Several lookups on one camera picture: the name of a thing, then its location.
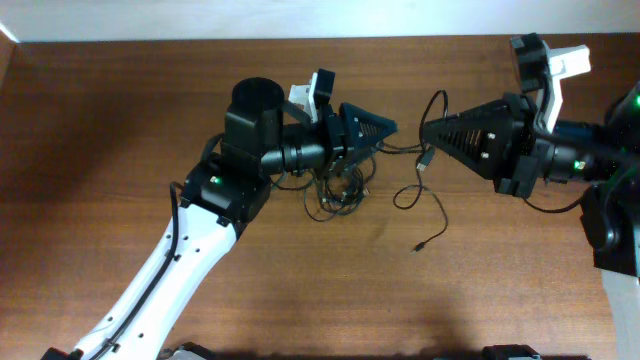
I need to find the separated black cable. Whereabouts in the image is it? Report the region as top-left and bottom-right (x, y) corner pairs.
(375, 88), (451, 254)

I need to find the black cable bundle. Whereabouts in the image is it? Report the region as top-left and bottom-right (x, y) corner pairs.
(271, 149), (379, 224)

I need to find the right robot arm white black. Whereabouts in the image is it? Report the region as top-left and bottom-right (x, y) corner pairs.
(419, 86), (639, 359)

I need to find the left camera black cable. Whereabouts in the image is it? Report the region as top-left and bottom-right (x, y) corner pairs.
(87, 180), (183, 360)

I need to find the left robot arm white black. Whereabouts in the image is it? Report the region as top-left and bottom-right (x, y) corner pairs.
(43, 69), (397, 359)

